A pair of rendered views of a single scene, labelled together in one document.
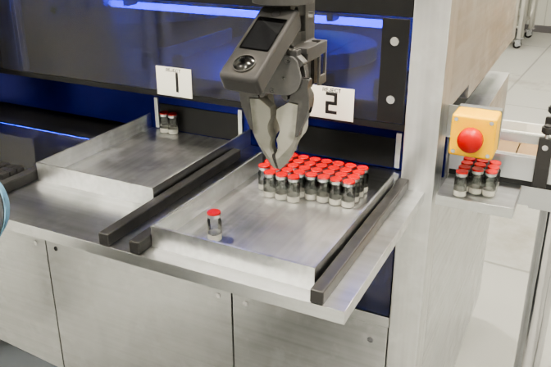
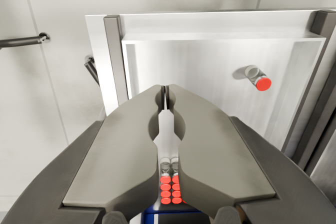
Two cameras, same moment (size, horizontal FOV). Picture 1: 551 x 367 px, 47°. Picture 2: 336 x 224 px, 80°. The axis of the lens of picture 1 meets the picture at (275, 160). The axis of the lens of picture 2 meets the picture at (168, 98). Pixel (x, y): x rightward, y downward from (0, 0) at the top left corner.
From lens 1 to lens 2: 0.69 m
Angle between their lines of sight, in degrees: 41
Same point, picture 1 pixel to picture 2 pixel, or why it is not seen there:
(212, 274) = (227, 13)
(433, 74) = not seen: outside the picture
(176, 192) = (317, 119)
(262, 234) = (211, 96)
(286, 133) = (127, 122)
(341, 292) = (104, 44)
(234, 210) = (252, 121)
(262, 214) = not seen: hidden behind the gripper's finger
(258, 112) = (222, 153)
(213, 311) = not seen: hidden behind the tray
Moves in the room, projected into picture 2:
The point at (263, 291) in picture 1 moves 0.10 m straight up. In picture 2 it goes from (169, 12) to (173, 30)
